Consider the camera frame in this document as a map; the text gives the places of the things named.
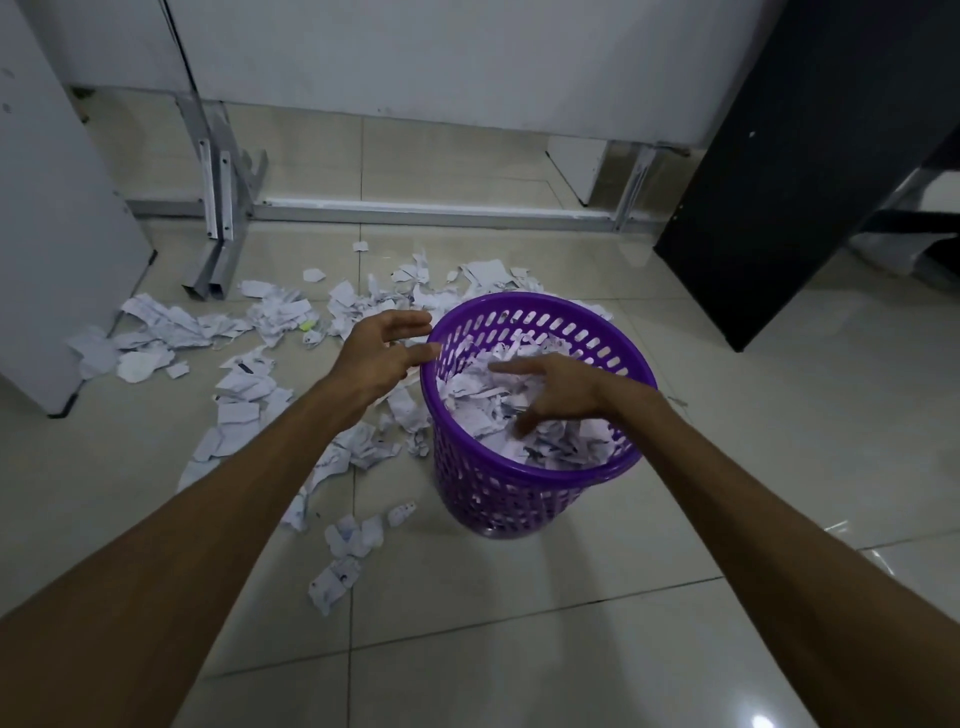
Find person's right hand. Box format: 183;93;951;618
491;353;628;441

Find person's left forearm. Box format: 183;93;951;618
0;371;369;728

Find person's right forearm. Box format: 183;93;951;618
603;375;960;728

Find dark furniture frame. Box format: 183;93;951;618
846;126;960;295

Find white desk board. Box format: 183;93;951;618
15;0;785;150

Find purple plastic perforated basket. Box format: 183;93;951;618
419;291;660;540

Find person's left hand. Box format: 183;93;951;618
324;309;444;430

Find pile of torn paper scraps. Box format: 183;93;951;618
438;333;628;473

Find small white panel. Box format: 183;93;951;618
545;136;610;208

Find white cabinet panel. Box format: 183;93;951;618
0;0;158;419

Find scattered torn paper scraps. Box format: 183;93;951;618
66;240;618;618

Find black cabinet panel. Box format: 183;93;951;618
653;0;960;354

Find silver metal desk frame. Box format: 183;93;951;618
126;90;663;302

